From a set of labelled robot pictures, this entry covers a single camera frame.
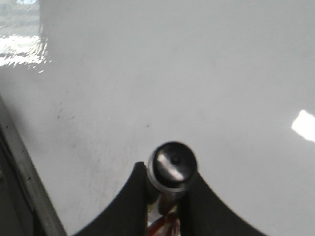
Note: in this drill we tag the red round magnet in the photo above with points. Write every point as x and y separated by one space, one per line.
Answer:
158 224

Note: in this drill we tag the white whiteboard surface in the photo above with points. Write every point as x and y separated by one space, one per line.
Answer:
94 86

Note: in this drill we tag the grey aluminium whiteboard frame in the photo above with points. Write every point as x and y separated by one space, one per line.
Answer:
32 206

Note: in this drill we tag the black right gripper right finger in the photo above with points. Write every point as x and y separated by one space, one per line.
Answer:
203 213

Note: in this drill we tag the white whiteboard marker pen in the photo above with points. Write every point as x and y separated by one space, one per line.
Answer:
171 171

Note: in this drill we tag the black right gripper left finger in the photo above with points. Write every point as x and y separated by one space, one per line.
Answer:
126 215

